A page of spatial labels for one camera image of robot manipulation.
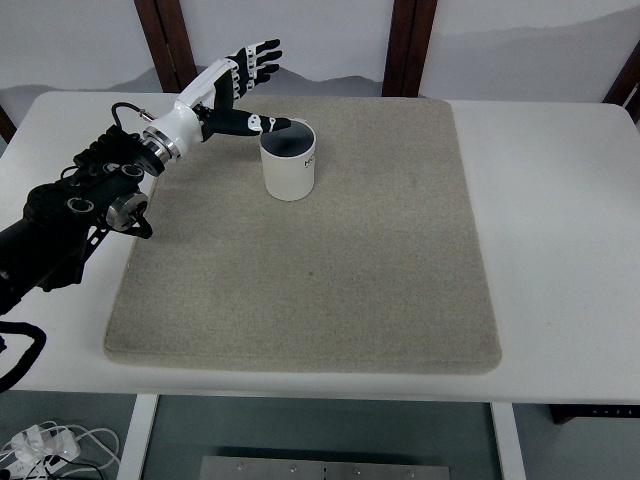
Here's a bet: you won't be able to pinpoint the white cable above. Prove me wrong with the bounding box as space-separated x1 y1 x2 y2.
0 419 122 472

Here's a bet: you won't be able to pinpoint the white ribbed cup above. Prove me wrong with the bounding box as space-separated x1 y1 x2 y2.
259 121 318 203

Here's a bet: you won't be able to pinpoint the beige grey fabric mat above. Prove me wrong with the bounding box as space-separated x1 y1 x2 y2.
102 94 503 377

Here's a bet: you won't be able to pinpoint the black cable on floor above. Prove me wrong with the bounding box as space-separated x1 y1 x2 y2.
47 457 110 480

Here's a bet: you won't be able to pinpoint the white table leg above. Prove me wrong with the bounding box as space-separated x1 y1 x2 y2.
489 402 527 480
118 394 162 480

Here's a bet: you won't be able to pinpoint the white power strip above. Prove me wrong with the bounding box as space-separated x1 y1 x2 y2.
8 424 82 474

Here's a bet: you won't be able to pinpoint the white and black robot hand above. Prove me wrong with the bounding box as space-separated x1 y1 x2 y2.
147 38 307 158

